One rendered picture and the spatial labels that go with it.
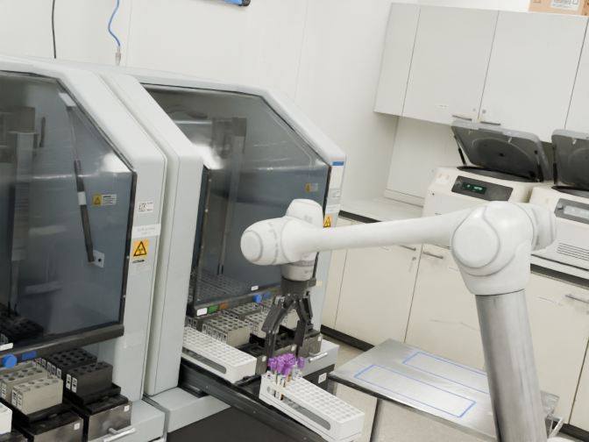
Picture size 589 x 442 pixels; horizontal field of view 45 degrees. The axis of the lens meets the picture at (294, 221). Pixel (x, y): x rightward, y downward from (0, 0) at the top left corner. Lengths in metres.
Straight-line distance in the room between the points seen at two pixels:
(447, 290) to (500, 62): 1.36
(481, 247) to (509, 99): 3.02
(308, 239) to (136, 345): 0.61
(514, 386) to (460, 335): 2.80
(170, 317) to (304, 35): 2.36
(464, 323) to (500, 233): 2.89
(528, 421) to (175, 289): 1.03
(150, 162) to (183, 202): 0.17
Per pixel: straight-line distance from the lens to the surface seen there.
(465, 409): 2.21
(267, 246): 1.70
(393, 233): 1.71
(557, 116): 4.31
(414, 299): 4.41
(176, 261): 2.04
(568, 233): 4.01
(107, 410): 1.94
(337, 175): 2.56
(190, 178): 2.00
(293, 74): 4.07
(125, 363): 2.04
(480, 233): 1.42
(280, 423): 2.01
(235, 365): 2.10
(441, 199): 4.26
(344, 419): 1.87
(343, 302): 4.69
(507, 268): 1.46
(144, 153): 1.89
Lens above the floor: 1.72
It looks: 12 degrees down
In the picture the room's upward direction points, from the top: 8 degrees clockwise
